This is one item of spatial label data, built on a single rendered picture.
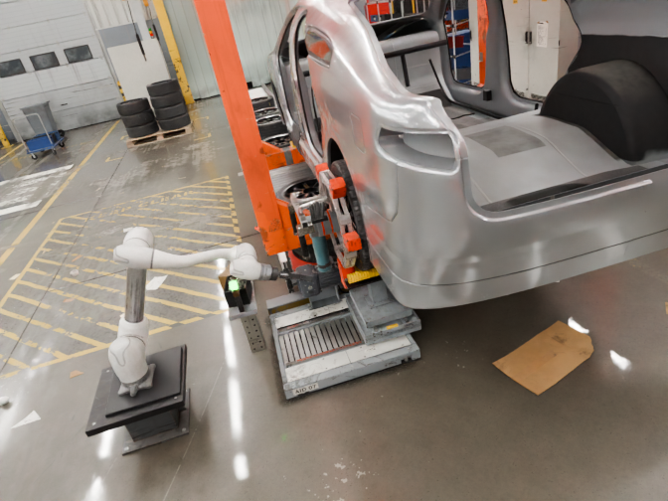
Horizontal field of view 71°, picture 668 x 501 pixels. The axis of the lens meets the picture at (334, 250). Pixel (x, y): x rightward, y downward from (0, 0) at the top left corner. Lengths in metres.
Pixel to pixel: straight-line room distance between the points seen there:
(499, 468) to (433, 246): 1.13
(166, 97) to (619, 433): 9.79
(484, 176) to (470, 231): 1.02
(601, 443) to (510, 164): 1.47
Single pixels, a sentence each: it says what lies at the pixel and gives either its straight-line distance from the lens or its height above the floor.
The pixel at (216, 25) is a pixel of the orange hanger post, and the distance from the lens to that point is 2.88.
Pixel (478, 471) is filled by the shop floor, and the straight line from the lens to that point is 2.42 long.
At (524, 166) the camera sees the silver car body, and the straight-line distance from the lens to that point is 2.84.
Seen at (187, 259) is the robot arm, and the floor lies 0.96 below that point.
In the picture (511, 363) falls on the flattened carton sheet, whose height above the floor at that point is 0.01.
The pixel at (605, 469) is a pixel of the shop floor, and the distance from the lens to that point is 2.51.
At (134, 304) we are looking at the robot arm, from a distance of 2.77.
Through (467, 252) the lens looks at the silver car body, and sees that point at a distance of 1.79.
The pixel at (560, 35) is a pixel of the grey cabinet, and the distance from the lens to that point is 6.83.
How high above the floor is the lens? 1.97
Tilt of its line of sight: 28 degrees down
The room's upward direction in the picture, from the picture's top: 12 degrees counter-clockwise
